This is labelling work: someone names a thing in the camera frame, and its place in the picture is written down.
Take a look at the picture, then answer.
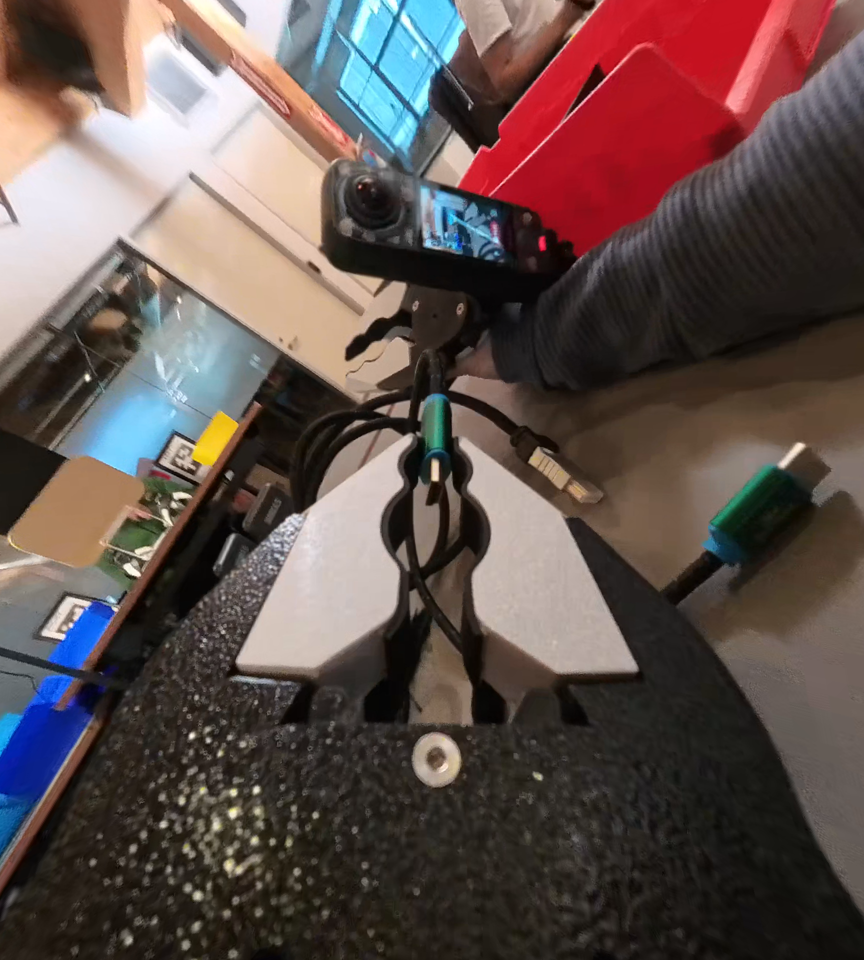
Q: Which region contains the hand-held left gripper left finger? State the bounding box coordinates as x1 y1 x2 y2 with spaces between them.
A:
235 433 433 721

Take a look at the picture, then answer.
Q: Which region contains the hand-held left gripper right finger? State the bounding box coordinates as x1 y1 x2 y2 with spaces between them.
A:
450 438 639 723

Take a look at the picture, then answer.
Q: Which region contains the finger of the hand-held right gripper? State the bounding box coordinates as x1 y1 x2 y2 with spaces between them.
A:
344 296 422 361
345 352 433 395

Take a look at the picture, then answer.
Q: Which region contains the green-plug braided HDMI cable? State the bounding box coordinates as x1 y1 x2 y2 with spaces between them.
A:
409 348 456 507
660 442 831 605

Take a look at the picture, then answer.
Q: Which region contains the red plastic bin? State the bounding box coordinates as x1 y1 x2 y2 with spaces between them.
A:
503 0 838 144
458 43 748 256

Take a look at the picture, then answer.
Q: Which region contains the person's right forearm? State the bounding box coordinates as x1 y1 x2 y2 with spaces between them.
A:
488 0 864 391

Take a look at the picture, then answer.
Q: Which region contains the dark grey hard case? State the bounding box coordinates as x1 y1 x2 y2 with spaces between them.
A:
214 532 257 579
240 483 291 534

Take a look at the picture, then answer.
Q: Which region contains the white door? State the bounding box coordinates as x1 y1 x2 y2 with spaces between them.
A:
192 97 418 301
120 174 373 354

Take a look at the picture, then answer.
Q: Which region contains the dark office chair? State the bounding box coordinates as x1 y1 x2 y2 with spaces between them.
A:
428 66 508 151

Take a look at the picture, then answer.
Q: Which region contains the small yellow plastic bin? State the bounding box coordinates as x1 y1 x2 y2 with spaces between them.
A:
190 411 242 466

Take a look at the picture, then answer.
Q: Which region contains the framed tag sign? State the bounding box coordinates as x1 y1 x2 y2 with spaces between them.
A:
33 592 96 645
156 431 204 481

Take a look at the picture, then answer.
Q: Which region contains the dark blue plastic bin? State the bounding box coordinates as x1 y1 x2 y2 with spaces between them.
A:
49 600 118 661
0 675 103 796

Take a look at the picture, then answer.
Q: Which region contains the black tripod light stand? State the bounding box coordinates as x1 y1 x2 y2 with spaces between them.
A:
0 633 129 691

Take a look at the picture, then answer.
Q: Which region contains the black cable with pale plug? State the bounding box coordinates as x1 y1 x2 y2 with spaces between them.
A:
439 390 604 505

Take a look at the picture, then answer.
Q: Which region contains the wall air vent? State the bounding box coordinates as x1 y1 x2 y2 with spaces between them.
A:
143 45 212 114

